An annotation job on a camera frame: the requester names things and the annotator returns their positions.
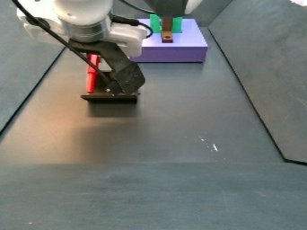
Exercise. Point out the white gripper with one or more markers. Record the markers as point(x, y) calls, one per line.
point(85, 21)

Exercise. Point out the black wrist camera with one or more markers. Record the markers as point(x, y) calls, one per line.
point(125, 77)

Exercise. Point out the green block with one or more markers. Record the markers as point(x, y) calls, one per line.
point(176, 25)
point(154, 23)

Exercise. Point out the brown upright block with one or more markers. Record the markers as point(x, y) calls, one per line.
point(165, 30)

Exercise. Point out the red hexagonal peg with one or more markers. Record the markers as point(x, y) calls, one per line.
point(92, 73)

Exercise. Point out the purple base board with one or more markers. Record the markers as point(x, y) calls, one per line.
point(186, 49)

